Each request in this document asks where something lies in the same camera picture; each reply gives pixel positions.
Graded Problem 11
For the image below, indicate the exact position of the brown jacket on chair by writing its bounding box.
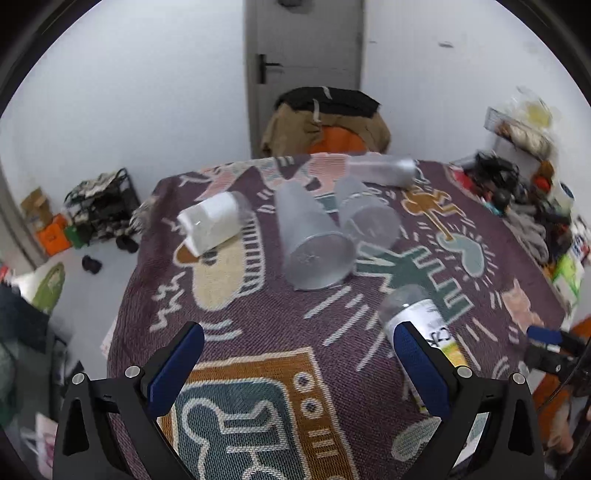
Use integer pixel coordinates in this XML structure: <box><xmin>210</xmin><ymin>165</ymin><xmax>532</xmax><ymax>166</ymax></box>
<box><xmin>260</xmin><ymin>86</ymin><xmax>392</xmax><ymax>157</ymax></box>

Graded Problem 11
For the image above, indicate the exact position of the cardboard box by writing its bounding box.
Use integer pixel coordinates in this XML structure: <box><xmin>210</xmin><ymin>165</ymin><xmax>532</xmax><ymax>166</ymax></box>
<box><xmin>20</xmin><ymin>187</ymin><xmax>54</xmax><ymax>231</ymax></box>

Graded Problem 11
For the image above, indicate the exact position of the frosted plastic cup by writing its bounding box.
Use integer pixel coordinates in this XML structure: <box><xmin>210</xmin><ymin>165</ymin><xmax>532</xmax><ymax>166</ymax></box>
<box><xmin>346</xmin><ymin>152</ymin><xmax>417</xmax><ymax>189</ymax></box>
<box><xmin>274</xmin><ymin>181</ymin><xmax>356</xmax><ymax>291</ymax></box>
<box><xmin>335</xmin><ymin>176</ymin><xmax>401</xmax><ymax>249</ymax></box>

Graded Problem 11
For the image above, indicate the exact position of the orange chair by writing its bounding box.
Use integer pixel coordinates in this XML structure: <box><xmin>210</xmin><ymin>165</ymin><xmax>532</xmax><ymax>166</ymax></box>
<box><xmin>308</xmin><ymin>126</ymin><xmax>368</xmax><ymax>154</ymax></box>

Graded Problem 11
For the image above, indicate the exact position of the green slipper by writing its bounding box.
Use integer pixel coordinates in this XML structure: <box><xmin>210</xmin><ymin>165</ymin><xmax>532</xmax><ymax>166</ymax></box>
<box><xmin>31</xmin><ymin>262</ymin><xmax>66</xmax><ymax>316</ymax></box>

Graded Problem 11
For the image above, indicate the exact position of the black wire wall basket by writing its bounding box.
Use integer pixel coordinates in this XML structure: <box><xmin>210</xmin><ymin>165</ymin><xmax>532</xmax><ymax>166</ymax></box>
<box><xmin>484</xmin><ymin>107</ymin><xmax>554</xmax><ymax>161</ymax></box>

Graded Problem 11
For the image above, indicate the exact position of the black shoe rack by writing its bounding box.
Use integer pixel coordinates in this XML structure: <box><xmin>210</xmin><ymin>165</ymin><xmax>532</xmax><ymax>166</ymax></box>
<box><xmin>63</xmin><ymin>168</ymin><xmax>140</xmax><ymax>245</ymax></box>

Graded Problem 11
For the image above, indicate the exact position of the patterned woven purple blanket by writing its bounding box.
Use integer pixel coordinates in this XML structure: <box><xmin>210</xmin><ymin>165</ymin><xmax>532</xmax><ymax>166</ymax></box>
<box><xmin>107</xmin><ymin>155</ymin><xmax>566</xmax><ymax>479</ymax></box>

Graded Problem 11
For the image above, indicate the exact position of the white labelled plastic cup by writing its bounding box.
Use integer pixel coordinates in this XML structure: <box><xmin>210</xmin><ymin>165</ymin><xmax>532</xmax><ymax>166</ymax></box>
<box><xmin>177</xmin><ymin>192</ymin><xmax>252</xmax><ymax>257</ymax></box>

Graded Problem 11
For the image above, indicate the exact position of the grey knitted cloth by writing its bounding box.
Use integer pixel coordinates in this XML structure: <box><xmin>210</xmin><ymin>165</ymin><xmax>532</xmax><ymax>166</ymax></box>
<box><xmin>504</xmin><ymin>208</ymin><xmax>550</xmax><ymax>265</ymax></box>

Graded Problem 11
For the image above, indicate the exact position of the black door handle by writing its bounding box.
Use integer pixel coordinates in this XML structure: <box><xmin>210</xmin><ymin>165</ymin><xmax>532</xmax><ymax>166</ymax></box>
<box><xmin>256</xmin><ymin>54</ymin><xmax>283</xmax><ymax>85</ymax></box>

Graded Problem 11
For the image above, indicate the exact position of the clear plastic bag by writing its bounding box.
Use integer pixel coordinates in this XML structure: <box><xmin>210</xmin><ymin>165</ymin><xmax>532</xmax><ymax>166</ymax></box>
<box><xmin>513</xmin><ymin>86</ymin><xmax>555</xmax><ymax>132</ymax></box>

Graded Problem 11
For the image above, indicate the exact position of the orange box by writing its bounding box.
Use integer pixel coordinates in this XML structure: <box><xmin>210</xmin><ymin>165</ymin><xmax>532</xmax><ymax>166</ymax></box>
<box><xmin>36</xmin><ymin>214</ymin><xmax>72</xmax><ymax>257</ymax></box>

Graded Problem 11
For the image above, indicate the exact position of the black shoe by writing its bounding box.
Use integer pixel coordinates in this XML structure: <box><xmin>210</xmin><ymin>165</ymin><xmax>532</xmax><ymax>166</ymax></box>
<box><xmin>81</xmin><ymin>255</ymin><xmax>102</xmax><ymax>275</ymax></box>

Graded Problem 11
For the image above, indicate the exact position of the white tape roll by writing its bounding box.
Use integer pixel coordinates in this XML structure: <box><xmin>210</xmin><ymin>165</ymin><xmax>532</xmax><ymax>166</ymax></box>
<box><xmin>551</xmin><ymin>182</ymin><xmax>574</xmax><ymax>215</ymax></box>

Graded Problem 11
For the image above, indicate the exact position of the yellow white labelled cup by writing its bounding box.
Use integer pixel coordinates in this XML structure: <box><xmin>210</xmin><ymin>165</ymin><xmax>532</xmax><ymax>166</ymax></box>
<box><xmin>378</xmin><ymin>284</ymin><xmax>468</xmax><ymax>367</ymax></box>

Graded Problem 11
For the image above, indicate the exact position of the grey door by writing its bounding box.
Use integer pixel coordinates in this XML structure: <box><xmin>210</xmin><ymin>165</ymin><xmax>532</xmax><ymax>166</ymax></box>
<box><xmin>245</xmin><ymin>0</ymin><xmax>365</xmax><ymax>157</ymax></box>

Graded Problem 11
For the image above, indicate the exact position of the person's right hand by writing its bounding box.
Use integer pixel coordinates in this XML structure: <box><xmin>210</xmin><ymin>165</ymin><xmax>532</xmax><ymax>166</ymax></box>
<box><xmin>546</xmin><ymin>403</ymin><xmax>574</xmax><ymax>455</ymax></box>

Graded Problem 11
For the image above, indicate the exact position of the frosted plastic cup left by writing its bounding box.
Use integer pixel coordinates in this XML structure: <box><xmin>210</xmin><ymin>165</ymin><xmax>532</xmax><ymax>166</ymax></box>
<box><xmin>274</xmin><ymin>181</ymin><xmax>356</xmax><ymax>291</ymax></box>

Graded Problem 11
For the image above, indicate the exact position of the frosted plastic cup far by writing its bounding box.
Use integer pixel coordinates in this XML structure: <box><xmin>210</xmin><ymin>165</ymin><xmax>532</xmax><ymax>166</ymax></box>
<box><xmin>346</xmin><ymin>152</ymin><xmax>417</xmax><ymax>189</ymax></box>

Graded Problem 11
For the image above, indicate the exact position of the green tissue pack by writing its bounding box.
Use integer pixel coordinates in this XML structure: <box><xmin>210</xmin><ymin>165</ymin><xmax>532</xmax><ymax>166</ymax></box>
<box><xmin>552</xmin><ymin>253</ymin><xmax>584</xmax><ymax>310</ymax></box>

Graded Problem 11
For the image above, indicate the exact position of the frosted plastic cup middle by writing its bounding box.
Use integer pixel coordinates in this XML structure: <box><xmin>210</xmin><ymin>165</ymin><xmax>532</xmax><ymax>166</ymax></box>
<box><xmin>335</xmin><ymin>176</ymin><xmax>401</xmax><ymax>249</ymax></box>

